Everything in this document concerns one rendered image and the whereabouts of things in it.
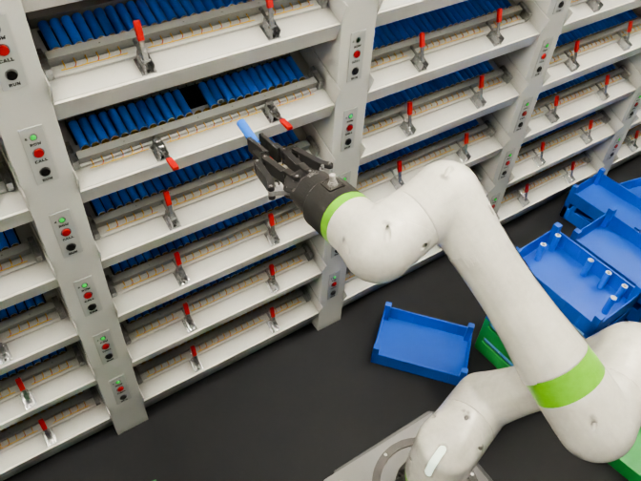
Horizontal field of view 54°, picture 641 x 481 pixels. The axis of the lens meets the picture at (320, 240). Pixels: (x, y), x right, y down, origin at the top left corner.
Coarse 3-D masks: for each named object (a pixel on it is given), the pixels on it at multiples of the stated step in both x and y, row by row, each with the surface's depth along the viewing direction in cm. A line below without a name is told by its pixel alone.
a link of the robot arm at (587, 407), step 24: (552, 384) 93; (576, 384) 92; (600, 384) 93; (624, 384) 97; (552, 408) 95; (576, 408) 93; (600, 408) 92; (624, 408) 94; (576, 432) 94; (600, 432) 93; (624, 432) 93; (600, 456) 94
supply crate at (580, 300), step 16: (560, 224) 184; (544, 240) 187; (560, 240) 187; (528, 256) 185; (544, 256) 185; (560, 256) 186; (576, 256) 184; (592, 256) 179; (544, 272) 181; (560, 272) 181; (576, 272) 181; (592, 272) 181; (544, 288) 172; (560, 288) 177; (576, 288) 177; (592, 288) 177; (608, 288) 178; (640, 288) 168; (560, 304) 170; (576, 304) 173; (592, 304) 173; (624, 304) 167; (576, 320) 167; (592, 320) 162; (608, 320) 165
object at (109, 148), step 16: (304, 80) 145; (256, 96) 139; (272, 96) 140; (304, 96) 145; (208, 112) 134; (224, 112) 136; (256, 112) 139; (160, 128) 130; (176, 128) 131; (112, 144) 126; (128, 144) 127; (80, 160) 123; (112, 160) 126
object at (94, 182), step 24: (312, 48) 146; (312, 72) 146; (144, 96) 135; (312, 96) 146; (336, 96) 145; (264, 120) 140; (288, 120) 142; (312, 120) 148; (72, 144) 126; (168, 144) 131; (192, 144) 133; (216, 144) 134; (240, 144) 140; (72, 168) 118; (96, 168) 125; (120, 168) 126; (144, 168) 128; (168, 168) 132; (96, 192) 125
